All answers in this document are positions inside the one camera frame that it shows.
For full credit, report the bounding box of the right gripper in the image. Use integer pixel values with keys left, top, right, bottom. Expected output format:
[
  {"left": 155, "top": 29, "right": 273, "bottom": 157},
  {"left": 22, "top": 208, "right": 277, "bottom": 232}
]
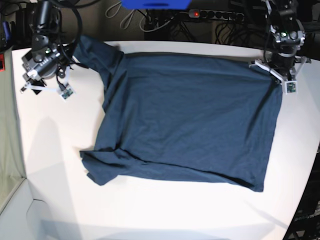
[{"left": 20, "top": 53, "right": 71, "bottom": 95}]

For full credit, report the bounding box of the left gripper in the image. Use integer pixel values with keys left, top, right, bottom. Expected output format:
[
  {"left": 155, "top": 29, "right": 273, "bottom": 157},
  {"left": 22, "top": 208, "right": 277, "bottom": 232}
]
[{"left": 248, "top": 52, "right": 312, "bottom": 93}]

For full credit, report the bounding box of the dark blue t-shirt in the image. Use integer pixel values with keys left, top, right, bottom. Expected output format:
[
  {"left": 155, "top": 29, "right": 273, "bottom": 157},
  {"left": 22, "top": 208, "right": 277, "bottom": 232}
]
[{"left": 74, "top": 36, "right": 283, "bottom": 192}]

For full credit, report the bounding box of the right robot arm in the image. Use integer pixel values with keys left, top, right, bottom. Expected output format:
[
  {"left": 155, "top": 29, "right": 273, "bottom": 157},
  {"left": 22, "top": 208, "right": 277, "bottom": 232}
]
[{"left": 20, "top": 0, "right": 86, "bottom": 100}]

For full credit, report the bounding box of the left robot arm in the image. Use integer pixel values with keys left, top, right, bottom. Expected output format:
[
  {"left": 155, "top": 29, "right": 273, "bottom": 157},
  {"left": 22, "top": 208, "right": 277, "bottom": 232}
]
[{"left": 249, "top": 0, "right": 311, "bottom": 94}]

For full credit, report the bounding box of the red box at left edge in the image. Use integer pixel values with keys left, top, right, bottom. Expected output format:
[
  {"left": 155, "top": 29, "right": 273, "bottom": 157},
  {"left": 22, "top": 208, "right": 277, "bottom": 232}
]
[{"left": 0, "top": 53, "right": 6, "bottom": 72}]

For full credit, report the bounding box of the blue cylinder at left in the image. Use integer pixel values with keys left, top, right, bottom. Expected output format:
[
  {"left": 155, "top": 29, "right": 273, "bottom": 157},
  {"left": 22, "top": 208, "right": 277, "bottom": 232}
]
[{"left": 2, "top": 21, "right": 12, "bottom": 42}]

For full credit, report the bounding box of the black power strip red light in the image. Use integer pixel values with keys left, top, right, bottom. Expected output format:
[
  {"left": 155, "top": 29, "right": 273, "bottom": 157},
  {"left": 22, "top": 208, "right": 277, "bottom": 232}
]
[{"left": 188, "top": 9, "right": 245, "bottom": 22}]

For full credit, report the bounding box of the blue overhead box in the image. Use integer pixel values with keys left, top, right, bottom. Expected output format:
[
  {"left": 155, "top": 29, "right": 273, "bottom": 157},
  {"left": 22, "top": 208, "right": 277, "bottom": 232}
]
[{"left": 121, "top": 0, "right": 191, "bottom": 10}]

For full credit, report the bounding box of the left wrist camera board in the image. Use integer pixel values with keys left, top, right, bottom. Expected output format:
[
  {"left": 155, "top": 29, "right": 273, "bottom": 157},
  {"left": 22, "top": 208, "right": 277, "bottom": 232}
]
[{"left": 282, "top": 80, "right": 298, "bottom": 95}]

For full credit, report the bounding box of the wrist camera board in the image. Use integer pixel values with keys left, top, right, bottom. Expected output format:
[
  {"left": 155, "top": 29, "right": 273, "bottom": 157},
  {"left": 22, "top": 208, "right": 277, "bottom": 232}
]
[
  {"left": 282, "top": 80, "right": 298, "bottom": 95},
  {"left": 58, "top": 85, "right": 75, "bottom": 101}
]

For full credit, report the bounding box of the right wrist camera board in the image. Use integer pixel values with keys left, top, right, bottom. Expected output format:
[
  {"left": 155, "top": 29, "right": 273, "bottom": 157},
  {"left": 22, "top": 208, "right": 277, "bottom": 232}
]
[{"left": 58, "top": 85, "right": 75, "bottom": 101}]

